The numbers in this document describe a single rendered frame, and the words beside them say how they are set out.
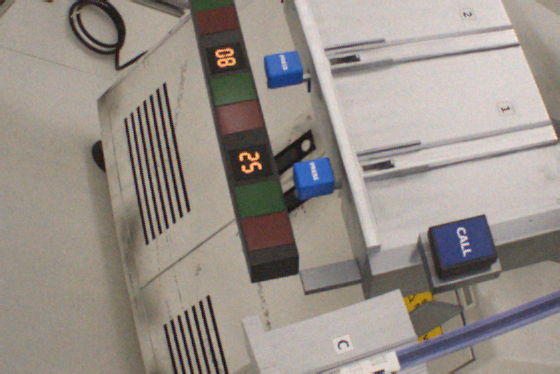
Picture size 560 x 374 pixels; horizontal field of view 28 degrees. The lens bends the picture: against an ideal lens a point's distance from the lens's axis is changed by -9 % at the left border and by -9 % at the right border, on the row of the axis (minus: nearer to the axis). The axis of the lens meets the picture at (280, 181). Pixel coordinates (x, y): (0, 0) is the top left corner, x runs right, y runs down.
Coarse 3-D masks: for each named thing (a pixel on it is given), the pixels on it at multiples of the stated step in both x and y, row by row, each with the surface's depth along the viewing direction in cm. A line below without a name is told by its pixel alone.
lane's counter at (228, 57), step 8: (208, 48) 107; (216, 48) 107; (224, 48) 107; (232, 48) 107; (240, 48) 107; (208, 56) 106; (216, 56) 106; (224, 56) 106; (232, 56) 106; (240, 56) 106; (208, 64) 106; (216, 64) 106; (224, 64) 106; (232, 64) 106; (240, 64) 106; (216, 72) 106
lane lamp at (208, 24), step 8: (216, 8) 109; (224, 8) 109; (232, 8) 109; (200, 16) 109; (208, 16) 109; (216, 16) 109; (224, 16) 109; (232, 16) 109; (200, 24) 108; (208, 24) 108; (216, 24) 108; (224, 24) 108; (232, 24) 108; (200, 32) 108; (208, 32) 108; (216, 32) 108
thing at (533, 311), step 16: (528, 304) 80; (544, 304) 80; (480, 320) 80; (496, 320) 80; (512, 320) 80; (528, 320) 80; (448, 336) 79; (464, 336) 79; (480, 336) 79; (496, 336) 80; (400, 352) 79; (416, 352) 79; (432, 352) 79; (448, 352) 79; (400, 368) 79
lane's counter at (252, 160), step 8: (264, 144) 102; (232, 152) 101; (240, 152) 101; (248, 152) 101; (256, 152) 101; (264, 152) 101; (232, 160) 101; (240, 160) 101; (248, 160) 101; (256, 160) 101; (264, 160) 101; (232, 168) 101; (240, 168) 101; (248, 168) 101; (256, 168) 101; (264, 168) 101; (272, 168) 101; (240, 176) 100; (248, 176) 100; (256, 176) 100
